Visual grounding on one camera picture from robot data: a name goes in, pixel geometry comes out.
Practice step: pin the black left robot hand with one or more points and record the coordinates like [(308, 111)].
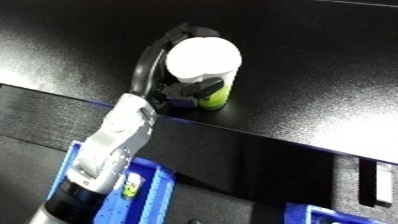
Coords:
[(148, 70)]

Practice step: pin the pale left robot arm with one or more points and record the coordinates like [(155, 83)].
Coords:
[(112, 143)]

